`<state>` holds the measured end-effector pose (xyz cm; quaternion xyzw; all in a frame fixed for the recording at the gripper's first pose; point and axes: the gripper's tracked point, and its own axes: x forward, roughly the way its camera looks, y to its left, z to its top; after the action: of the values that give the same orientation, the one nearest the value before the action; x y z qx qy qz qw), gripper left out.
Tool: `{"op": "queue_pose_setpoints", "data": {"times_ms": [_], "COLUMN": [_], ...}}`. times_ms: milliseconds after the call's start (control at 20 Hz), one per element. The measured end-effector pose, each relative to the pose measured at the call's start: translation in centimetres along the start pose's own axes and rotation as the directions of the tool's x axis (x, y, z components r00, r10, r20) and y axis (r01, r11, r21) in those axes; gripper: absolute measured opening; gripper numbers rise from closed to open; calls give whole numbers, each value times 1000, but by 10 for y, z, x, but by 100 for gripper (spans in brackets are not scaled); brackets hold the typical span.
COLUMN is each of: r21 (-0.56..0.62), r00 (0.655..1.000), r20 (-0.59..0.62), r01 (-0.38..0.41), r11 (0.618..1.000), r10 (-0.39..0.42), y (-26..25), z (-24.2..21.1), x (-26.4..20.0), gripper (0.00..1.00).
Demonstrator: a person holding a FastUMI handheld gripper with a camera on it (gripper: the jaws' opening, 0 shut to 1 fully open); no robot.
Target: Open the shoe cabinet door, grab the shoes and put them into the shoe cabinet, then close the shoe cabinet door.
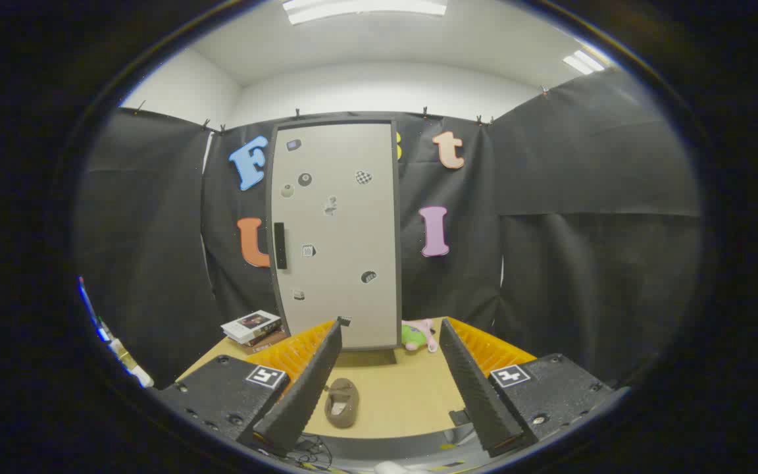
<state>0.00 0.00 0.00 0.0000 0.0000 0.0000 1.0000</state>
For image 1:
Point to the pink green plush toy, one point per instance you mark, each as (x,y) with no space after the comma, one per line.
(413,336)

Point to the white yellow packet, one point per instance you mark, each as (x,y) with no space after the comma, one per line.
(132,365)

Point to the black backdrop cloth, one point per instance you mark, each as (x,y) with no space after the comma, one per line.
(583,263)

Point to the long ceiling light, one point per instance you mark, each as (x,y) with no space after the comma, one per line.
(366,8)

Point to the grey shoe cabinet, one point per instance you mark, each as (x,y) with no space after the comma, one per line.
(339,119)

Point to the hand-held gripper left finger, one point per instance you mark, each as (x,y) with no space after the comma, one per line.
(313,382)

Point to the blue white object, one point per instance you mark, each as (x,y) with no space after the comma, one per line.
(93,309)

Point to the small ceiling light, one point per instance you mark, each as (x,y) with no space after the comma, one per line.
(584,62)

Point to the brown fuzzy shoe with bow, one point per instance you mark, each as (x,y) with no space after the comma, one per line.
(341,397)

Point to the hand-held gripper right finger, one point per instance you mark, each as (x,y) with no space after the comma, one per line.
(468,382)

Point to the brown book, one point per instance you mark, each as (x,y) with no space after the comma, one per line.
(270,342)

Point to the beige shoe cabinet door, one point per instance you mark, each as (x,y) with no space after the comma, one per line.
(339,263)

